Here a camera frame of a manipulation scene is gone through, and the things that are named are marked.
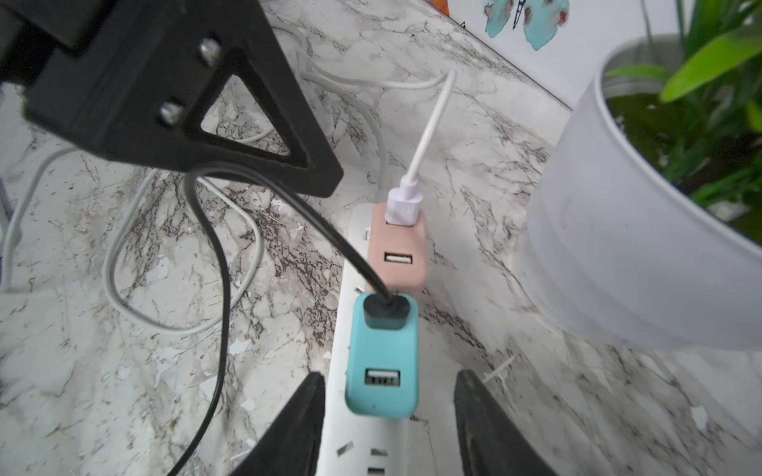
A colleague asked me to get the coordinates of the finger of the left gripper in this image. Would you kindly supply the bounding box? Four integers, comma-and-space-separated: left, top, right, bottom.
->
1, 1, 343, 198

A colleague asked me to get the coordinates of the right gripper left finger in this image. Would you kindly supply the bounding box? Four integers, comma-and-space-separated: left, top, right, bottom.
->
231, 372, 325, 476

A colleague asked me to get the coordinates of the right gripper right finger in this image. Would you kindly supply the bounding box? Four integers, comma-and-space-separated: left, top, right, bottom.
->
454, 369, 555, 476

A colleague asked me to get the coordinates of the white power strip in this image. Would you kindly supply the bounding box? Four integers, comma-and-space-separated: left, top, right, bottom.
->
314, 201, 418, 476

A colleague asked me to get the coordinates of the teal USB charger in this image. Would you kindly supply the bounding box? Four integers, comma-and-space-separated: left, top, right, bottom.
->
344, 293, 420, 420

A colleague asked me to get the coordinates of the pink USB charger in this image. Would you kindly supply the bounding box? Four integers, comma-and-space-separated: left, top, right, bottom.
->
367, 203, 429, 297

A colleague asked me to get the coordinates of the potted artificial plant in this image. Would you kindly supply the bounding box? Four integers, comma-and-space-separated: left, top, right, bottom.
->
515, 1, 761, 350

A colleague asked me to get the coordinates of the black charging cable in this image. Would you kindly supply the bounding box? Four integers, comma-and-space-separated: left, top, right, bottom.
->
165, 161, 412, 476

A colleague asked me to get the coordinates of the white power strip cord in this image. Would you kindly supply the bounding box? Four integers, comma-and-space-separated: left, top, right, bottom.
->
0, 23, 448, 337

